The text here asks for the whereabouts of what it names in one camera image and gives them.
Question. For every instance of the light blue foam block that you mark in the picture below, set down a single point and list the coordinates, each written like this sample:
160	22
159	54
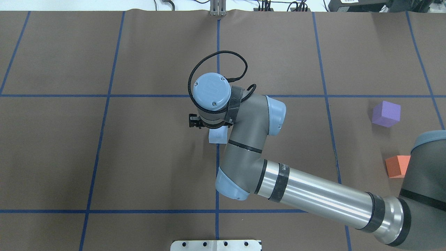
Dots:
218	136

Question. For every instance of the orange foam block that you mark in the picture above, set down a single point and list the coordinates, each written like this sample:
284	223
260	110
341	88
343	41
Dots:
396	166

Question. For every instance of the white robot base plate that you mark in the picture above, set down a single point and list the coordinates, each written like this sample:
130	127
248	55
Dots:
217	245

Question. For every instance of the aluminium frame post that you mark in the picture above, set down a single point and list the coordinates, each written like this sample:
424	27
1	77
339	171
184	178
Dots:
218	8

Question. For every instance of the purple foam block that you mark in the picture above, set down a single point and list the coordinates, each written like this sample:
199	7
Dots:
386	114

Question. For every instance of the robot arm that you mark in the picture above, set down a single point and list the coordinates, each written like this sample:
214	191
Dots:
413	220

